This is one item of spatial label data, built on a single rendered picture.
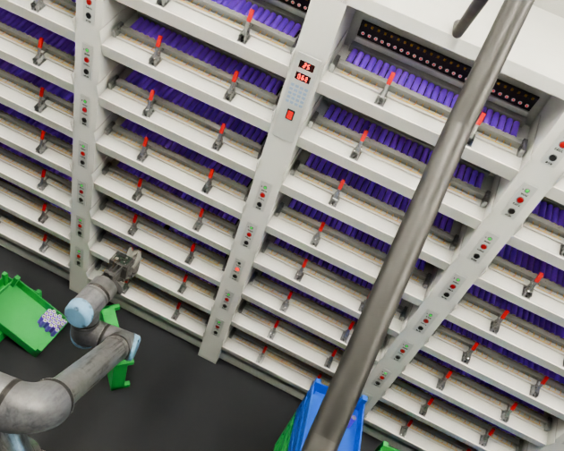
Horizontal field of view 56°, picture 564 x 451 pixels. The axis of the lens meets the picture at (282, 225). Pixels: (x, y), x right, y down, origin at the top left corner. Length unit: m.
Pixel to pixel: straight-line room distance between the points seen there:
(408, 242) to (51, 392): 1.09
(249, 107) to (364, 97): 0.37
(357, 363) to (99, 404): 2.06
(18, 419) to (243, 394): 1.35
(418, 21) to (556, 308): 1.00
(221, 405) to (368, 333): 2.08
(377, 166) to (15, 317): 1.69
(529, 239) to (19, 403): 1.42
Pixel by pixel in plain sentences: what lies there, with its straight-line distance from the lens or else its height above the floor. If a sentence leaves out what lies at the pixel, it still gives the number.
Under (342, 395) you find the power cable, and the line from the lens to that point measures 0.42.
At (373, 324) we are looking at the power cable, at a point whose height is 1.86.
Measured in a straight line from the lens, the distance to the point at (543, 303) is 1.89.
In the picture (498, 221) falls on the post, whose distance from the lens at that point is 1.68.
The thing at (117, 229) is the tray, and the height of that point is 0.54.
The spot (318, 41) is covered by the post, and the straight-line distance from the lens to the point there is 1.52.
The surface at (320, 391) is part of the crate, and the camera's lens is 2.06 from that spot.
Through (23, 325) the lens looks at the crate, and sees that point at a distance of 2.59.
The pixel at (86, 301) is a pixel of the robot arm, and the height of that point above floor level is 0.73.
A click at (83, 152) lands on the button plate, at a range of 2.13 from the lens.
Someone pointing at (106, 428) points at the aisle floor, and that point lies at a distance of 2.39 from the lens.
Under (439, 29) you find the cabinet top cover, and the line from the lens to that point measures 1.45.
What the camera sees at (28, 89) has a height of 0.96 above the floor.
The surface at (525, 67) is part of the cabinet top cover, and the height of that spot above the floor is 1.76.
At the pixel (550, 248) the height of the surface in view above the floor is 1.32.
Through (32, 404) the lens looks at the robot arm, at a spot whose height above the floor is 0.95.
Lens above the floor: 2.17
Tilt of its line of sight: 41 degrees down
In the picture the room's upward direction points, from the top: 22 degrees clockwise
